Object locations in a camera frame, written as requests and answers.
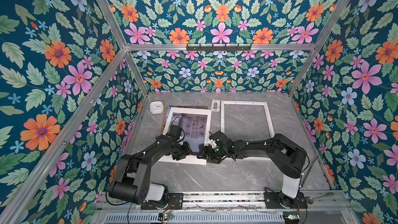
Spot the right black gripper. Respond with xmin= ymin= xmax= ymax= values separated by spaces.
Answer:
xmin=196 ymin=146 xmax=228 ymax=164

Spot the white photo mat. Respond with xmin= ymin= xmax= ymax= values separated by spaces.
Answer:
xmin=160 ymin=106 xmax=211 ymax=165

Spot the white picture frame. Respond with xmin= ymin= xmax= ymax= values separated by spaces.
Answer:
xmin=220 ymin=101 xmax=275 ymax=142

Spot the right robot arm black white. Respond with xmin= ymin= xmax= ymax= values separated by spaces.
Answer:
xmin=197 ymin=131 xmax=309 ymax=200

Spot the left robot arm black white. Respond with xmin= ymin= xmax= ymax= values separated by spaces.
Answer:
xmin=108 ymin=134 xmax=192 ymax=205

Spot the white round device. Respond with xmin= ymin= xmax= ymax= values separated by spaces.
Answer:
xmin=149 ymin=101 xmax=164 ymax=115

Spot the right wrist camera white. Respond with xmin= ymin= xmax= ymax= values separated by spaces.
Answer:
xmin=208 ymin=139 xmax=218 ymax=149

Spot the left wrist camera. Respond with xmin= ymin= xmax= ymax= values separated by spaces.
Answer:
xmin=167 ymin=125 xmax=182 ymax=140

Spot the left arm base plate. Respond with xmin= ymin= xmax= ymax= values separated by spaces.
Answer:
xmin=141 ymin=192 xmax=184 ymax=211

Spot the white cable duct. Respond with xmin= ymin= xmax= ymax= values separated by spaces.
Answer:
xmin=104 ymin=212 xmax=285 ymax=224

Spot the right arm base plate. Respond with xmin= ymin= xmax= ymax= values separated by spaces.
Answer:
xmin=264 ymin=191 xmax=308 ymax=209

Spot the black hook rail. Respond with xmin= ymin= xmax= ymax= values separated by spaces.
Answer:
xmin=186 ymin=44 xmax=252 ymax=52

